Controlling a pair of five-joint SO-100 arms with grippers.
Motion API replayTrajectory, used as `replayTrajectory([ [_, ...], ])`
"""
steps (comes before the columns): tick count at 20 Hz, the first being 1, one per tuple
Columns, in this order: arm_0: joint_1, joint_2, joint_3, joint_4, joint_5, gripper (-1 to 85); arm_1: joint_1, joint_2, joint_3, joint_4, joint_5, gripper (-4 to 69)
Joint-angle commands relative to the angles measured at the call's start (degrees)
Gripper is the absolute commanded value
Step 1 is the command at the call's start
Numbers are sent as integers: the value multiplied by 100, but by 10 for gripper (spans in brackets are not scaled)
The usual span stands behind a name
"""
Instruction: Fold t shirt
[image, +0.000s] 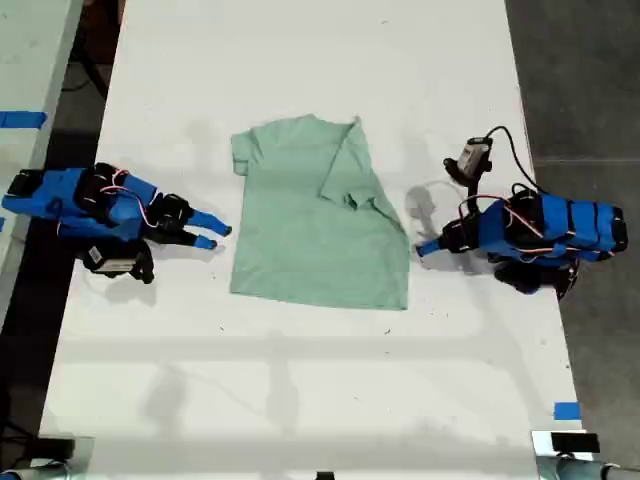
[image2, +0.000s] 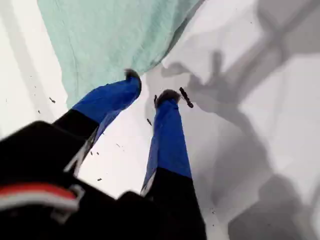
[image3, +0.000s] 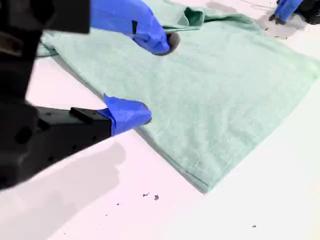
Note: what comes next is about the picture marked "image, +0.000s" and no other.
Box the pale green T-shirt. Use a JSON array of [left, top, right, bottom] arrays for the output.
[[228, 113, 411, 312]]

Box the long blue tape strip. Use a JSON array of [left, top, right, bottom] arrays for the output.
[[0, 110, 49, 130]]

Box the white side table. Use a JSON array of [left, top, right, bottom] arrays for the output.
[[0, 0, 85, 321]]

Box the wide black box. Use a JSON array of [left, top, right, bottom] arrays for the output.
[[550, 433, 600, 453]]

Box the small black box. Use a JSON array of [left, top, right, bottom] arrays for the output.
[[35, 436, 77, 459]]

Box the black camera stalk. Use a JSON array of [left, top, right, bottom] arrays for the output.
[[130, 238, 156, 285], [443, 157, 484, 204]]

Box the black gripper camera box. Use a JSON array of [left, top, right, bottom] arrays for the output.
[[81, 243, 140, 277], [458, 137, 495, 176]]

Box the black camera cable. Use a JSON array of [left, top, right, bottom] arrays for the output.
[[484, 125, 544, 194]]

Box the black floor cable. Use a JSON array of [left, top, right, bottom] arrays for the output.
[[62, 29, 124, 99]]

